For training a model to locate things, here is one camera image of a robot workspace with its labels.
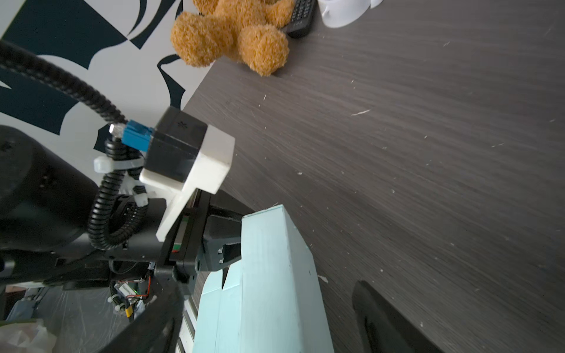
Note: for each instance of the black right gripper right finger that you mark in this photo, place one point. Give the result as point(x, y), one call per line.
point(382, 327)

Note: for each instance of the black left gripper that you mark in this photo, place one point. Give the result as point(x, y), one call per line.
point(206, 237)

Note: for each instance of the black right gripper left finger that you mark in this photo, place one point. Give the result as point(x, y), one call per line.
point(158, 327)

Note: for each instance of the light blue paper box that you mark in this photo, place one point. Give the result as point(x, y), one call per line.
point(270, 300)

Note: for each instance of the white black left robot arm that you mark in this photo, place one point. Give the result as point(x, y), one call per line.
point(57, 225)

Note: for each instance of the small electronics board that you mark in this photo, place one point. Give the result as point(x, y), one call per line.
point(128, 297)

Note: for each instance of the brown teddy bear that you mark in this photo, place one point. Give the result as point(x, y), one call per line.
point(245, 31)

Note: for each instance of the black remote control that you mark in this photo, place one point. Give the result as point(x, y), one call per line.
point(301, 18)

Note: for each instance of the white round alarm clock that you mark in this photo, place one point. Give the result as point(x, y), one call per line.
point(339, 13)

